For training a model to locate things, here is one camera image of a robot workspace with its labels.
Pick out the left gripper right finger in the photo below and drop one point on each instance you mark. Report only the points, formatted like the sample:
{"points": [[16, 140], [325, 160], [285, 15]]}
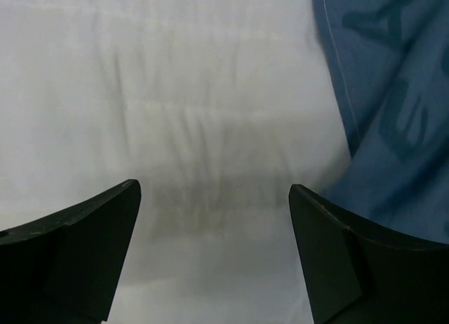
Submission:
{"points": [[357, 271]]}

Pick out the white pillow yellow edge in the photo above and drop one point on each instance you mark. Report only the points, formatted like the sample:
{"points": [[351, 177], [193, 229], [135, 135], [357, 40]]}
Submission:
{"points": [[216, 106]]}

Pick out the blue cartoon print pillowcase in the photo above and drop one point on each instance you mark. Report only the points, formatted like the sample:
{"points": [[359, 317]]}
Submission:
{"points": [[388, 61]]}

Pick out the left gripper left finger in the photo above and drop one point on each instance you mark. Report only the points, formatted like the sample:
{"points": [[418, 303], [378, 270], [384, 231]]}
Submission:
{"points": [[65, 267]]}

